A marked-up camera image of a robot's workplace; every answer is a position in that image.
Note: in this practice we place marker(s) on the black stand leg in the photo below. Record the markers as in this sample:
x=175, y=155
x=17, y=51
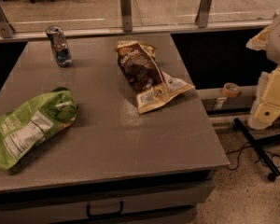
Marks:
x=274, y=173

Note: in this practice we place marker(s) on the right metal bracket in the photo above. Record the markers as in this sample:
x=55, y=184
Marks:
x=202, y=17

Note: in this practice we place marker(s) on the black drawer handle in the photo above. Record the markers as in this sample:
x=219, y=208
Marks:
x=104, y=209

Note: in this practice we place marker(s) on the brown chip bag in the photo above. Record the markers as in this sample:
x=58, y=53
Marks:
x=153, y=87

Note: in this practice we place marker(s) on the middle metal bracket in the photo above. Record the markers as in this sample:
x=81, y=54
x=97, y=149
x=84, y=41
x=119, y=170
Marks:
x=126, y=15

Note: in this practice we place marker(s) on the grey drawer front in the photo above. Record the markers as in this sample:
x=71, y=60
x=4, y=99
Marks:
x=166, y=204

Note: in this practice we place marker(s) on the glass partition panel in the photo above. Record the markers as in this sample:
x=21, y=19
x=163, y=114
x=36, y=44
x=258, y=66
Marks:
x=28, y=16

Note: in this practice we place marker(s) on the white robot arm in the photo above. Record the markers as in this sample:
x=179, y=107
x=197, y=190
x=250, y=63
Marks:
x=269, y=40

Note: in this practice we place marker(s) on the metal bracket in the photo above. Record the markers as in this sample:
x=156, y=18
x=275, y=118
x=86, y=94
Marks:
x=202, y=17
x=6, y=29
x=126, y=15

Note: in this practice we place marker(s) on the left metal bracket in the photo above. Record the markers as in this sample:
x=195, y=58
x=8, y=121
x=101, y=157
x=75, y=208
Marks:
x=6, y=29

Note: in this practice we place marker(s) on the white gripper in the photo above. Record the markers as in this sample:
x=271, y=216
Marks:
x=279, y=40

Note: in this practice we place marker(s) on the green chip bag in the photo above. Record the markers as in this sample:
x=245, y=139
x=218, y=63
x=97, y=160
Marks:
x=34, y=122

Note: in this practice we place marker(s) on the redbull can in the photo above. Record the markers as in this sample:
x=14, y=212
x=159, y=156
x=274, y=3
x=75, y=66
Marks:
x=59, y=46

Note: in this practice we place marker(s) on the orange tape roll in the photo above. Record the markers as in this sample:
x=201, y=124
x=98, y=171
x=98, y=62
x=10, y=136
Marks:
x=231, y=90

